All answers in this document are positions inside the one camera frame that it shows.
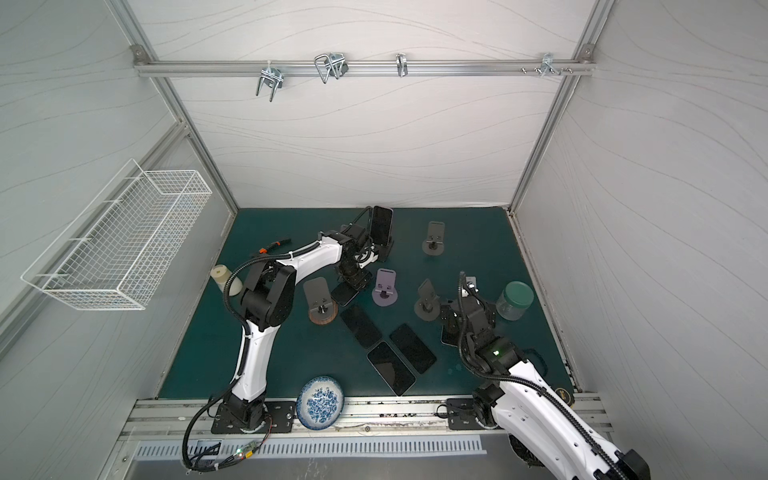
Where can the orange handled pliers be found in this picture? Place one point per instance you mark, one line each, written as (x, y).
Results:
(274, 245)

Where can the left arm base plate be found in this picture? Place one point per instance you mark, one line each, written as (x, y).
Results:
(277, 416)

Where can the metal clamp small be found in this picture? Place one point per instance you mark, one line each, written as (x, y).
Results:
(401, 65)

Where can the yellow black tape measure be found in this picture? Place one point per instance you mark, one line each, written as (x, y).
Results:
(565, 395)

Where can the blue white patterned plate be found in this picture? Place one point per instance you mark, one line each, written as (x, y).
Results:
(320, 403)

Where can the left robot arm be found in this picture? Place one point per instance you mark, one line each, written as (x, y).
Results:
(260, 295)

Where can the aluminium crossbar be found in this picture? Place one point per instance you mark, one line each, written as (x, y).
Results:
(357, 68)

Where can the beige plastic cup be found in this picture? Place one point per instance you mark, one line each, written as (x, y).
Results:
(222, 275)

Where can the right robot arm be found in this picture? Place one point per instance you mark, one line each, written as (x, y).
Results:
(515, 398)

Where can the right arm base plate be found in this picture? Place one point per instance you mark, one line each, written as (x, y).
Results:
(461, 415)

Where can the wooden base phone stand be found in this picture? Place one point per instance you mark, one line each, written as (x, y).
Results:
(322, 308)

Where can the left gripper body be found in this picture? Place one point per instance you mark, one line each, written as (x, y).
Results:
(354, 274)

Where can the metal clamp centre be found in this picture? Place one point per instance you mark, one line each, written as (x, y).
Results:
(331, 65)

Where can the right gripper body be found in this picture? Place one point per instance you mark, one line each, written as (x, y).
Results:
(465, 301)

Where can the purple phone stand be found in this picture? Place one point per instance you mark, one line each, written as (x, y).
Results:
(384, 293)

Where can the grey stand back right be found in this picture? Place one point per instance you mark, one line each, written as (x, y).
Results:
(434, 244)

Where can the grey stand front right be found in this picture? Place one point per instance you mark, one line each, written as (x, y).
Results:
(428, 305)

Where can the grey stand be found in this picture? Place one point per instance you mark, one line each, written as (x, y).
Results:
(428, 305)
(434, 244)

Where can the white vent grille strip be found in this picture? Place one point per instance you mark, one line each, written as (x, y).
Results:
(322, 447)

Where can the black stand back centre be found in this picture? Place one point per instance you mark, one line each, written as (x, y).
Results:
(382, 252)

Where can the green lidded jar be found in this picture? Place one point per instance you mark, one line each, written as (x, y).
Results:
(514, 300)

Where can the metal bracket right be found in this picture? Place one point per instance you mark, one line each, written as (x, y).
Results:
(547, 67)

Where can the metal clamp left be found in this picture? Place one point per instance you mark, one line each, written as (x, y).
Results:
(271, 79)

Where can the white wire basket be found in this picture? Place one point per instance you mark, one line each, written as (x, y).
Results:
(114, 254)

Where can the black phone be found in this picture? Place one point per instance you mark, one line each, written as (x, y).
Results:
(344, 293)
(365, 332)
(381, 225)
(413, 348)
(450, 335)
(391, 368)

